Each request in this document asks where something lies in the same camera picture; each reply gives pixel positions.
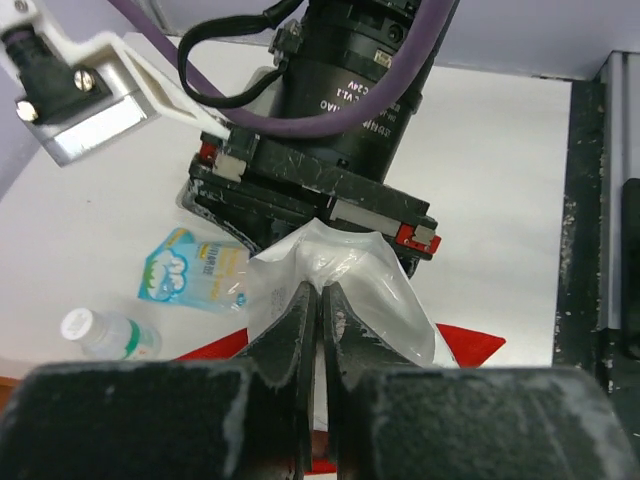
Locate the wooden compartment tray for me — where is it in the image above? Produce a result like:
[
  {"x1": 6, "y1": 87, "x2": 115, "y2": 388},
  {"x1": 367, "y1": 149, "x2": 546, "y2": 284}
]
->
[{"x1": 0, "y1": 376, "x2": 22, "y2": 413}]

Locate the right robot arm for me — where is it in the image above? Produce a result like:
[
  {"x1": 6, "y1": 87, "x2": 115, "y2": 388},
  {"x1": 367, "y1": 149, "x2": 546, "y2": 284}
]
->
[{"x1": 177, "y1": 1, "x2": 457, "y2": 274}]

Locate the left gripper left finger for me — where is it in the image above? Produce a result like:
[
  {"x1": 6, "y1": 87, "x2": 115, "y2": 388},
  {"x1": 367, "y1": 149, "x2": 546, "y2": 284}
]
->
[{"x1": 1, "y1": 283, "x2": 318, "y2": 479}]

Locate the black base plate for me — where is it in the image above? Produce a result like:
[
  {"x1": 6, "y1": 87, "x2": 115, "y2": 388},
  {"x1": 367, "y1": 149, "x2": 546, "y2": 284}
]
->
[{"x1": 552, "y1": 49, "x2": 640, "y2": 396}]

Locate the red first aid pouch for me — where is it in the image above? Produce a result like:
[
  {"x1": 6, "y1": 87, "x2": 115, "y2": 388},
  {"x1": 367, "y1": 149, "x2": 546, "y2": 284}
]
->
[{"x1": 177, "y1": 324, "x2": 506, "y2": 479}]

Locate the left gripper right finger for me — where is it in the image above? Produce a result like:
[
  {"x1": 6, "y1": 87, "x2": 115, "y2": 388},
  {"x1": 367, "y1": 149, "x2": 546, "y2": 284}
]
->
[{"x1": 322, "y1": 284, "x2": 639, "y2": 479}]

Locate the clear bottle white cap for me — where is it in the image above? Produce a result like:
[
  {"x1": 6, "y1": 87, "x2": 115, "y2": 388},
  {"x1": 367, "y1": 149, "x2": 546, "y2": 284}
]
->
[{"x1": 60, "y1": 308, "x2": 162, "y2": 361}]

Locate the blue cotton swab bag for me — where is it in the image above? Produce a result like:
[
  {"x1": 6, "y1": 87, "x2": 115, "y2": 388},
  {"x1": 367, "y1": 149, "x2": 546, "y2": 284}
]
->
[{"x1": 138, "y1": 228, "x2": 249, "y2": 314}]

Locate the white gauze pad packet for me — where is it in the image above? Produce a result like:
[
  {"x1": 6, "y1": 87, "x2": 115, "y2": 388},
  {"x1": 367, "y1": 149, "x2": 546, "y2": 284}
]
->
[{"x1": 247, "y1": 220, "x2": 458, "y2": 433}]

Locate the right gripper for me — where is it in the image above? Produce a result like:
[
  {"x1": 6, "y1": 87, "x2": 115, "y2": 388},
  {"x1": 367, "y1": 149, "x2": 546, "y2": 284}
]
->
[{"x1": 180, "y1": 127, "x2": 441, "y2": 275}]

